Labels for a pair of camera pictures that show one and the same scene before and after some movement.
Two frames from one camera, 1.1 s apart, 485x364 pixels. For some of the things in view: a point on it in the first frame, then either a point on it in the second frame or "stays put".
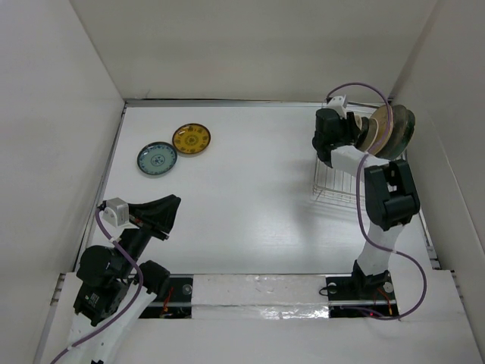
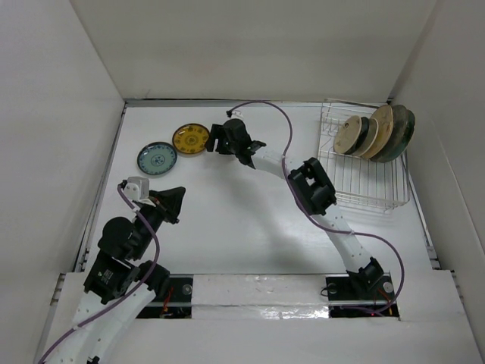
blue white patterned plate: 157,158 stays put
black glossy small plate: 364,133 stays put
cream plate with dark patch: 372,136 stays put
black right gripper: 352,130 → 217,132
